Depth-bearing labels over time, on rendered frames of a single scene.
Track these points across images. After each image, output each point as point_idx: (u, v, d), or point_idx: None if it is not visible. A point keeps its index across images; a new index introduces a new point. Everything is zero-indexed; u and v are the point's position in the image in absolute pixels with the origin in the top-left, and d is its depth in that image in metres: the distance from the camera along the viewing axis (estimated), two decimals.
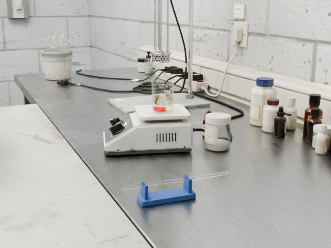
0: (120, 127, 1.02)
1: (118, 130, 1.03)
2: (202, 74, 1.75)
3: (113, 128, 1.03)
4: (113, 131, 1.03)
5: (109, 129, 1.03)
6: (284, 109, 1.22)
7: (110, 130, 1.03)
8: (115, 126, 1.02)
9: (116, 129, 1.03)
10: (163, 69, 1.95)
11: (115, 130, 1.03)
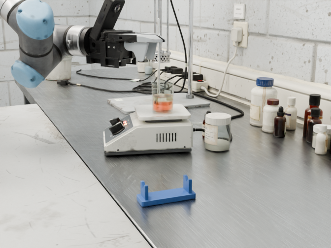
0: (120, 127, 1.02)
1: (118, 130, 1.03)
2: (202, 74, 1.75)
3: (113, 128, 1.03)
4: (113, 131, 1.03)
5: (109, 129, 1.03)
6: (284, 109, 1.22)
7: (110, 130, 1.03)
8: (115, 126, 1.02)
9: (116, 129, 1.03)
10: (163, 69, 1.95)
11: (115, 130, 1.03)
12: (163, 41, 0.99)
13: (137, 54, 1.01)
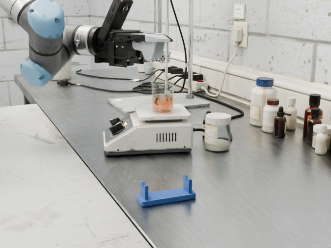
0: (120, 127, 1.02)
1: (118, 130, 1.03)
2: (202, 74, 1.75)
3: (113, 128, 1.03)
4: (113, 131, 1.03)
5: (109, 129, 1.03)
6: (284, 109, 1.22)
7: (110, 130, 1.03)
8: (115, 126, 1.02)
9: (116, 129, 1.03)
10: (163, 69, 1.95)
11: (115, 130, 1.03)
12: (171, 40, 1.01)
13: (145, 54, 1.02)
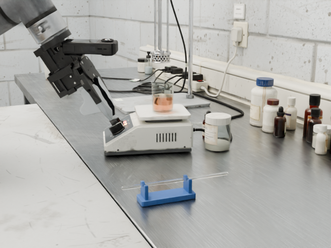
0: (120, 127, 1.02)
1: (118, 130, 1.03)
2: (202, 74, 1.75)
3: (113, 128, 1.03)
4: (113, 131, 1.03)
5: (109, 129, 1.03)
6: (284, 109, 1.22)
7: (110, 130, 1.03)
8: (115, 126, 1.02)
9: (116, 129, 1.03)
10: (163, 69, 1.95)
11: (115, 130, 1.03)
12: (113, 114, 1.03)
13: (84, 107, 0.99)
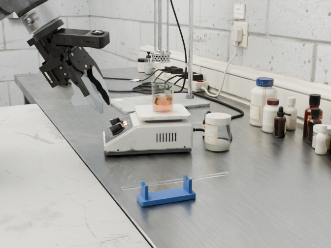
0: (119, 127, 1.02)
1: (118, 130, 1.03)
2: (202, 74, 1.75)
3: (113, 128, 1.03)
4: (113, 131, 1.03)
5: (109, 128, 1.03)
6: (284, 109, 1.22)
7: (110, 129, 1.03)
8: (114, 126, 1.02)
9: (115, 129, 1.03)
10: (163, 69, 1.95)
11: (115, 130, 1.03)
12: (108, 104, 1.03)
13: (75, 98, 0.98)
